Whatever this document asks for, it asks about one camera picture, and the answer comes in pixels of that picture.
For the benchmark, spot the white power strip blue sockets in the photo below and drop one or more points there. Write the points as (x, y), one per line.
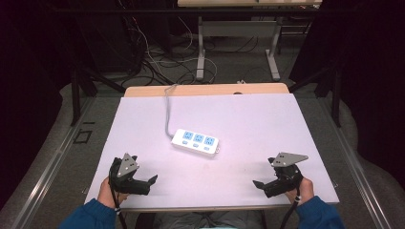
(195, 142)

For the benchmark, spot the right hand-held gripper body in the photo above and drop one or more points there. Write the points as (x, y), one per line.
(283, 181)

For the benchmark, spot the dark curtain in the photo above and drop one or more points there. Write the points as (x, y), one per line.
(366, 63)
(28, 79)

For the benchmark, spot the metal floor rail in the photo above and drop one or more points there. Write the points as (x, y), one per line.
(47, 168)
(356, 168)

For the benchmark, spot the person's right hand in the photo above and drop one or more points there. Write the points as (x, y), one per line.
(302, 191)

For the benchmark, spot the white table mat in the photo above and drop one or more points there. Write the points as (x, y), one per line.
(238, 127)

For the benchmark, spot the desk with white metal legs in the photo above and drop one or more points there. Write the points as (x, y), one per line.
(238, 28)

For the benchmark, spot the black metal stand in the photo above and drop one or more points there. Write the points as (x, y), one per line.
(78, 92)
(331, 86)

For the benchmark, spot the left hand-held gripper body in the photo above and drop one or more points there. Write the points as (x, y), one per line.
(127, 181)

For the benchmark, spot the person's lap grey trousers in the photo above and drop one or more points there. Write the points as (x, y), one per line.
(207, 220)

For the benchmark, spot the person's left hand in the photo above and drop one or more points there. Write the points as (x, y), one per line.
(106, 194)

